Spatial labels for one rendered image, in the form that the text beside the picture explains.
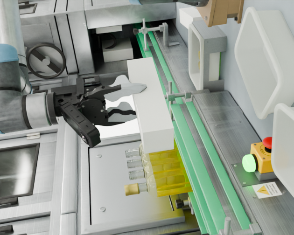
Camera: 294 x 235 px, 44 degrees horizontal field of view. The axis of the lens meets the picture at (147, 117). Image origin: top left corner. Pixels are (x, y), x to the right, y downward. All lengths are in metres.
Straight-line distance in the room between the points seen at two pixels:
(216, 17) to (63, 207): 0.81
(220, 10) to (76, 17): 1.08
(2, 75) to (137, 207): 0.67
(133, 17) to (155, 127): 1.39
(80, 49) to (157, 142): 1.43
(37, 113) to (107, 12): 1.30
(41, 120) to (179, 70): 0.96
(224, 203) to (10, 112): 0.54
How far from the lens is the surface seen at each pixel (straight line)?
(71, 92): 0.82
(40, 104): 0.79
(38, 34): 2.09
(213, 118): 1.17
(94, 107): 0.78
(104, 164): 1.45
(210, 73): 1.32
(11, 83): 0.83
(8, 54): 0.85
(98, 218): 1.27
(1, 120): 0.81
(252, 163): 0.94
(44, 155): 1.64
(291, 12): 0.87
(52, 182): 1.50
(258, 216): 0.89
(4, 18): 1.02
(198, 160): 1.04
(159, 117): 0.71
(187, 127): 1.16
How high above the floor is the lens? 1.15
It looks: 5 degrees down
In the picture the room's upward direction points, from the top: 98 degrees counter-clockwise
